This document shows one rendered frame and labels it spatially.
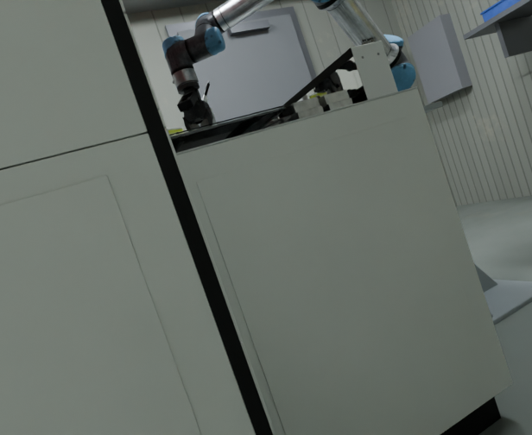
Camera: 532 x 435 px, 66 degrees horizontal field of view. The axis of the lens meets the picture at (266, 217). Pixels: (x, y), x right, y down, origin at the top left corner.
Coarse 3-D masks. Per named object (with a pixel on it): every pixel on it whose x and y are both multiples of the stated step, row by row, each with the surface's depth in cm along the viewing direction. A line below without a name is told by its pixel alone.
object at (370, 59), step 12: (360, 48) 97; (372, 48) 98; (360, 60) 97; (372, 60) 98; (384, 60) 99; (360, 72) 96; (372, 72) 98; (384, 72) 99; (372, 84) 97; (384, 84) 99; (372, 96) 97
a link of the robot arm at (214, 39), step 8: (208, 24) 132; (200, 32) 127; (208, 32) 125; (216, 32) 125; (192, 40) 127; (200, 40) 126; (208, 40) 125; (216, 40) 125; (192, 48) 127; (200, 48) 126; (208, 48) 126; (216, 48) 127; (224, 48) 129; (192, 56) 128; (200, 56) 128; (208, 56) 129
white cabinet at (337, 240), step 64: (320, 128) 84; (384, 128) 90; (192, 192) 74; (256, 192) 78; (320, 192) 83; (384, 192) 88; (448, 192) 95; (256, 256) 77; (320, 256) 82; (384, 256) 87; (448, 256) 93; (256, 320) 76; (320, 320) 81; (384, 320) 86; (448, 320) 92; (320, 384) 80; (384, 384) 85; (448, 384) 90
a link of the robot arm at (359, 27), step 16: (320, 0) 116; (336, 0) 117; (352, 0) 120; (336, 16) 123; (352, 16) 122; (368, 16) 124; (352, 32) 126; (368, 32) 126; (384, 48) 130; (400, 64) 132; (400, 80) 135
